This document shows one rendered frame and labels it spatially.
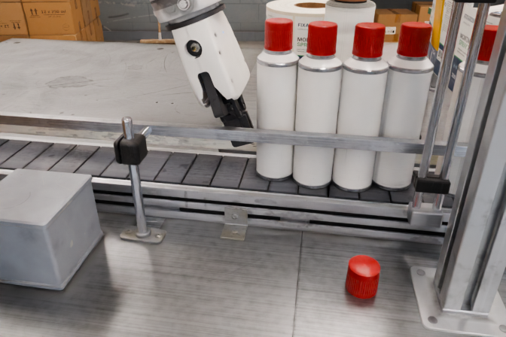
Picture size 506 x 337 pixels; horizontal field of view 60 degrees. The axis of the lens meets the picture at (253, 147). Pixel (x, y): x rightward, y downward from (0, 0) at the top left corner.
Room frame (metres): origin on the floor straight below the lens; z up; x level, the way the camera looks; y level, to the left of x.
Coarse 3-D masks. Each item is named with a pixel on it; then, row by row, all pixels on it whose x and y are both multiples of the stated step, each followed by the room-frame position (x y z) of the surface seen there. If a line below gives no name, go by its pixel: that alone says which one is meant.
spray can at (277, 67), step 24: (288, 24) 0.50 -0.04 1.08; (264, 48) 0.51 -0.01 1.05; (288, 48) 0.50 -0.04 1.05; (264, 72) 0.50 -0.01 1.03; (288, 72) 0.49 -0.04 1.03; (264, 96) 0.50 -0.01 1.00; (288, 96) 0.50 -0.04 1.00; (264, 120) 0.50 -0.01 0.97; (288, 120) 0.50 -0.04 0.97; (264, 144) 0.50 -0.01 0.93; (288, 144) 0.50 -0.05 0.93; (264, 168) 0.50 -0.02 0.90; (288, 168) 0.50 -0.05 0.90
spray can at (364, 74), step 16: (368, 32) 0.47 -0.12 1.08; (384, 32) 0.48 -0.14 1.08; (352, 48) 0.49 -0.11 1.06; (368, 48) 0.47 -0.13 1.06; (352, 64) 0.48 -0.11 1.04; (368, 64) 0.47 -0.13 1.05; (384, 64) 0.48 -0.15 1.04; (352, 80) 0.47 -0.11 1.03; (368, 80) 0.46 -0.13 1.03; (384, 80) 0.47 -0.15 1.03; (352, 96) 0.47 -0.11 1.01; (368, 96) 0.46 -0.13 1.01; (352, 112) 0.47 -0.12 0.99; (368, 112) 0.47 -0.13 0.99; (352, 128) 0.47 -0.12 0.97; (368, 128) 0.47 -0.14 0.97; (336, 160) 0.48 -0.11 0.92; (352, 160) 0.47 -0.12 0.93; (368, 160) 0.47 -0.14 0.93; (336, 176) 0.48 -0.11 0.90; (352, 176) 0.47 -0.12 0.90; (368, 176) 0.47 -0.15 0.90; (352, 192) 0.47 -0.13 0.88
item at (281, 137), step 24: (0, 120) 0.53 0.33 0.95; (24, 120) 0.52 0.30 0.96; (48, 120) 0.51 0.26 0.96; (72, 120) 0.51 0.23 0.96; (96, 120) 0.51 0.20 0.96; (120, 120) 0.51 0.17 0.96; (312, 144) 0.46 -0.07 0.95; (336, 144) 0.46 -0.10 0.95; (360, 144) 0.45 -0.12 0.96; (384, 144) 0.45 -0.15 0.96; (408, 144) 0.44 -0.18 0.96
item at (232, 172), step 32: (0, 160) 0.55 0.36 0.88; (32, 160) 0.55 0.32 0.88; (64, 160) 0.55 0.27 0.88; (96, 160) 0.55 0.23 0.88; (160, 160) 0.55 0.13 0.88; (192, 160) 0.55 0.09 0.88; (224, 160) 0.55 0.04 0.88; (256, 160) 0.55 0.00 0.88; (288, 192) 0.47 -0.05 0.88; (320, 192) 0.47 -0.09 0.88; (384, 192) 0.47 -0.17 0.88
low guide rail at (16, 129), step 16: (0, 128) 0.61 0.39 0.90; (16, 128) 0.61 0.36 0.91; (32, 128) 0.60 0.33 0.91; (48, 128) 0.60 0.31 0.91; (176, 144) 0.57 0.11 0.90; (192, 144) 0.56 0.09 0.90; (208, 144) 0.56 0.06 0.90; (224, 144) 0.56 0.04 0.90; (256, 144) 0.55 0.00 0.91; (416, 160) 0.51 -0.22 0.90; (432, 160) 0.51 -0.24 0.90
